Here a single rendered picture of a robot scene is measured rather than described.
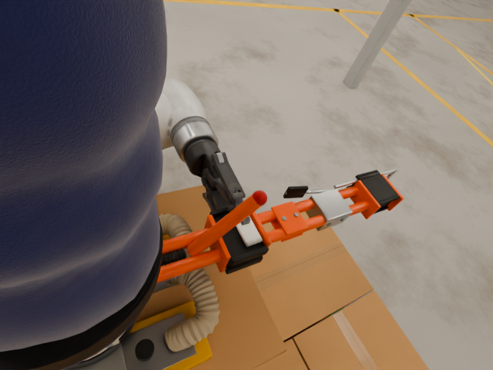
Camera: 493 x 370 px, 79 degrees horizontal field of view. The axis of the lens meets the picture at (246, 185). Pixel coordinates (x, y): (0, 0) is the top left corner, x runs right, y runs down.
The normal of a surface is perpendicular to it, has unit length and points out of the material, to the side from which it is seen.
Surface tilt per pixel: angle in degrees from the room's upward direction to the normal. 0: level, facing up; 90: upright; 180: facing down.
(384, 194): 0
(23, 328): 80
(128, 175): 69
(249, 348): 0
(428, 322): 0
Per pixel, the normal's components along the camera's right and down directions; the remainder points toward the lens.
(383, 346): 0.26, -0.60
